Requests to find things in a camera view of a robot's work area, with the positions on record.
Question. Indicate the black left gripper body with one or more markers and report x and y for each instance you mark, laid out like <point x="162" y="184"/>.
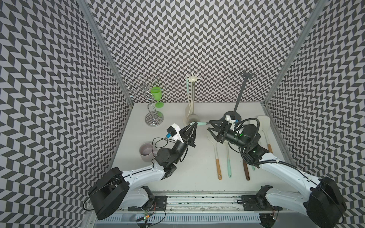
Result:
<point x="179" y="148"/>

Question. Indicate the dark grey utensil rack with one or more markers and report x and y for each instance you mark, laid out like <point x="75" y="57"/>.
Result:
<point x="247" y="76"/>

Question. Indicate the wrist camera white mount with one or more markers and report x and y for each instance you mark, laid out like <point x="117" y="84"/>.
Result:
<point x="173" y="133"/>
<point x="231" y="121"/>

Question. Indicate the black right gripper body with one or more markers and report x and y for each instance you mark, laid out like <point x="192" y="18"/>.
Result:
<point x="233" y="137"/>

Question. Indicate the cream utensil rack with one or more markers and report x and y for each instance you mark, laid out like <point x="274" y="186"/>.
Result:
<point x="194" y="79"/>

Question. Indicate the chrome wire glass rack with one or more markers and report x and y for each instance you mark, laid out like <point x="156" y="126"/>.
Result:
<point x="153" y="118"/>

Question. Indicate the white spatula mint handle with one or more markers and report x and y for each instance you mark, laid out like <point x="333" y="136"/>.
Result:
<point x="229" y="169"/>

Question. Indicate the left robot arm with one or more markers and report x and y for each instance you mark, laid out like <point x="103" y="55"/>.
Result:
<point x="118" y="189"/>

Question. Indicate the green plastic goblet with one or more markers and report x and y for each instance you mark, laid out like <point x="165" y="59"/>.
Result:
<point x="156" y="92"/>

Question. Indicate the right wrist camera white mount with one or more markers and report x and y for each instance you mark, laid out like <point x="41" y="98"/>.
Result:
<point x="231" y="121"/>

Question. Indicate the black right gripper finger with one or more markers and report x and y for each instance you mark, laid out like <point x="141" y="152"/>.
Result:
<point x="217" y="134"/>
<point x="220" y="124"/>

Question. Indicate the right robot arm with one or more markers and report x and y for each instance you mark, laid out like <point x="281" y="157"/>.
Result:
<point x="318" y="198"/>

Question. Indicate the metal base rail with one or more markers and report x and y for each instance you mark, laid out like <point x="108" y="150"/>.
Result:
<point x="200" y="210"/>

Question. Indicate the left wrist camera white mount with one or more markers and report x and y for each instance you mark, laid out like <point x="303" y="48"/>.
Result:
<point x="173" y="133"/>

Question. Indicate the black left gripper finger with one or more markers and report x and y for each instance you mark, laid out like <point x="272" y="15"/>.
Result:
<point x="191" y="135"/>
<point x="183" y="132"/>

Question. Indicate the pink ceramic cup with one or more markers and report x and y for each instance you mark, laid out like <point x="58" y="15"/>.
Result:
<point x="147" y="152"/>

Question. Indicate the grey turner mint handle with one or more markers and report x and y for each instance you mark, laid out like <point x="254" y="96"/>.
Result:
<point x="200" y="123"/>

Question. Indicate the white spatula wooden handle rack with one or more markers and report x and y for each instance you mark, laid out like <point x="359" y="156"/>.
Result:
<point x="214" y="143"/>

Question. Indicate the steel spoon brown handle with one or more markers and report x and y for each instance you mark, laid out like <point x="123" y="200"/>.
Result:
<point x="246" y="171"/>

